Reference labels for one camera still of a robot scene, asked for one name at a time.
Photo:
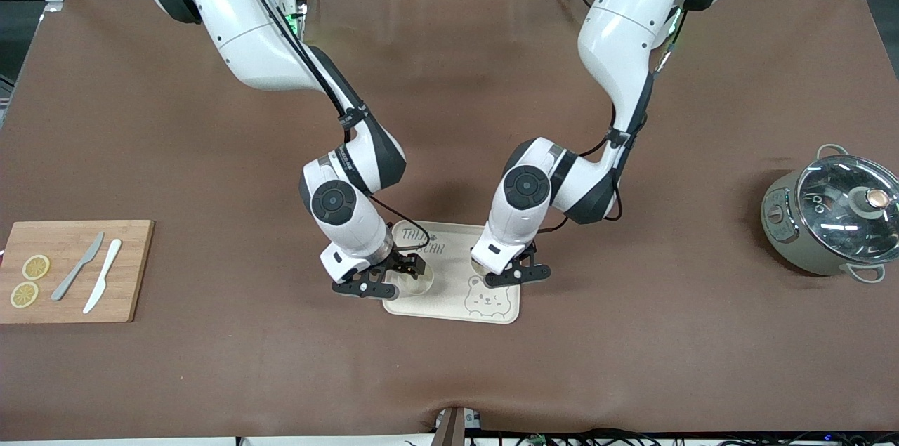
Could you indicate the white IKEA cup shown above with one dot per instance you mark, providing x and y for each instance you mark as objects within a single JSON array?
[
  {"x": 420, "y": 284},
  {"x": 479, "y": 272}
]

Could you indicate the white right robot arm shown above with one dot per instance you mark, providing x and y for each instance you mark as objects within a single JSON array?
[{"x": 253, "y": 31}]

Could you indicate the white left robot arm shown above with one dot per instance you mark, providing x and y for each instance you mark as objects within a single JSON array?
[{"x": 632, "y": 24}]

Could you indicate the cream bear print tray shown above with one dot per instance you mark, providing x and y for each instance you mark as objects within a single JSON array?
[{"x": 449, "y": 305}]

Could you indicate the brown table cover mat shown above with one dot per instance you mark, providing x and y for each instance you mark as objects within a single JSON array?
[{"x": 449, "y": 116}]

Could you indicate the wooden cutting board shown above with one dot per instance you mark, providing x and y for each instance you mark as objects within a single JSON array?
[{"x": 133, "y": 256}]

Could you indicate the white plastic knife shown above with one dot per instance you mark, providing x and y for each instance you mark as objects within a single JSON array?
[{"x": 107, "y": 265}]

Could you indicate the grey plastic knife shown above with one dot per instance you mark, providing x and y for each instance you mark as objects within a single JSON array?
[{"x": 93, "y": 249}]

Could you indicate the grey-green cooking pot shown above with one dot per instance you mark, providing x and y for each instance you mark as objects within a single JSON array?
[{"x": 786, "y": 242}]

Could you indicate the glass pot lid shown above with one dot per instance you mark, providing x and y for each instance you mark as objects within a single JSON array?
[{"x": 829, "y": 186}]

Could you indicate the lemon slice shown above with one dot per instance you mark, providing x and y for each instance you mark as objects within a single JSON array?
[
  {"x": 24, "y": 294},
  {"x": 36, "y": 267}
]

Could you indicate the metal table edge bracket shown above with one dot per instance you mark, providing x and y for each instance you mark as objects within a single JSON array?
[{"x": 449, "y": 428}]

